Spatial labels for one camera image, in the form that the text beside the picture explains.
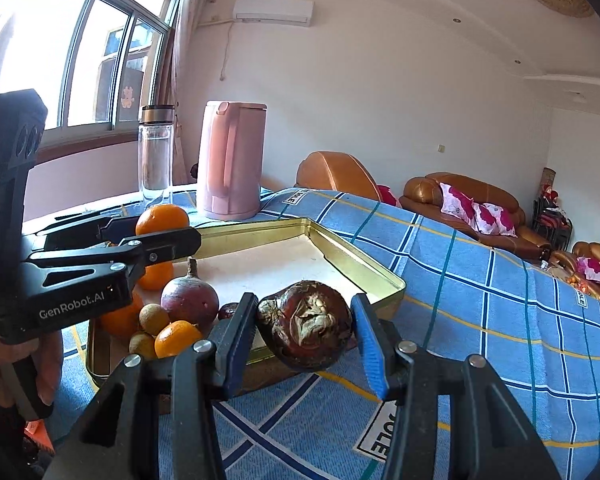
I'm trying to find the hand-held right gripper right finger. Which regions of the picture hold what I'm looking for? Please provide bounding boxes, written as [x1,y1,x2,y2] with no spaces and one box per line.
[350,292,556,480]

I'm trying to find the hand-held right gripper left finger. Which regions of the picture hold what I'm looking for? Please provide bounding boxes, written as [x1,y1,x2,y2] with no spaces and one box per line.
[42,291,259,480]

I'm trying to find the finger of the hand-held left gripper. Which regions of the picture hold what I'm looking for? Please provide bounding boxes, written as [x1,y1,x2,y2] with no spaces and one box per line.
[25,226,202,291]
[34,211,143,253]

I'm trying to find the orange tangerine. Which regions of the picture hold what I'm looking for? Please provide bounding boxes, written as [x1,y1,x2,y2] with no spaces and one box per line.
[98,291,145,341]
[135,204,190,237]
[137,261,175,292]
[154,320,203,359]

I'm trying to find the gold rectangular tin box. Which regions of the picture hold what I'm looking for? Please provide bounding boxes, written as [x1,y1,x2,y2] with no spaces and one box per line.
[85,217,407,391]

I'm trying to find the person's left hand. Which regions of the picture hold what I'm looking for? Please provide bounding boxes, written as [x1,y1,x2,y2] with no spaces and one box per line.
[0,327,64,411]

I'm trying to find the clear glass bottle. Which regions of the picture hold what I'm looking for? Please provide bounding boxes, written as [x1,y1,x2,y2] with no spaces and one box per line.
[138,104,176,203]

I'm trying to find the pink electric kettle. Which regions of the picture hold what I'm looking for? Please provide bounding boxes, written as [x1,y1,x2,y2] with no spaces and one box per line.
[196,100,268,222]

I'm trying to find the blue plaid tablecloth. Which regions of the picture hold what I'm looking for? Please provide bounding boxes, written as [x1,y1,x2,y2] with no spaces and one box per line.
[50,187,600,480]

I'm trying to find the red cushion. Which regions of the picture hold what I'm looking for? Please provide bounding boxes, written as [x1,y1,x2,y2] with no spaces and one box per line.
[377,185,403,208]

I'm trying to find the large framed window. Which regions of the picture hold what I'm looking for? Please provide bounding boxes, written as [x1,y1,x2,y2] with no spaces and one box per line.
[0,0,183,151]

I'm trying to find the brown leather armchair white piping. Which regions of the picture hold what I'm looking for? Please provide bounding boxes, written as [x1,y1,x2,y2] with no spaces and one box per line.
[296,151,381,203]

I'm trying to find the beige curtain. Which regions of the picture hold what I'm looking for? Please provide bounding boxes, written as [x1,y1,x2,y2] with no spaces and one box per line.
[157,0,223,186]

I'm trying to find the brown leather sofa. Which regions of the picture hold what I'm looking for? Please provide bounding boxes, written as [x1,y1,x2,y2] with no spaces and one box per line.
[401,172,553,261]

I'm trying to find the cluttered coffee table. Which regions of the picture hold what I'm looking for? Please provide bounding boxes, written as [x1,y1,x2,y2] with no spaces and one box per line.
[562,265,596,295]

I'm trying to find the stacked dark chairs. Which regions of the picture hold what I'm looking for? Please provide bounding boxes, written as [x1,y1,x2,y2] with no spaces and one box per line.
[532,185,573,251]

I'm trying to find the small pink floral pillow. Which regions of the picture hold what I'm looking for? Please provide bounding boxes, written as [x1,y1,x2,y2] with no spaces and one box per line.
[575,256,600,286]

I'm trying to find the white air conditioner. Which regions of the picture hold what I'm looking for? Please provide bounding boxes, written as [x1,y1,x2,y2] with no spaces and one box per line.
[232,0,315,27]

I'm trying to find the white wall pipe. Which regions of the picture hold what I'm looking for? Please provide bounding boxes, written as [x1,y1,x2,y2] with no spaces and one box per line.
[200,17,232,82]

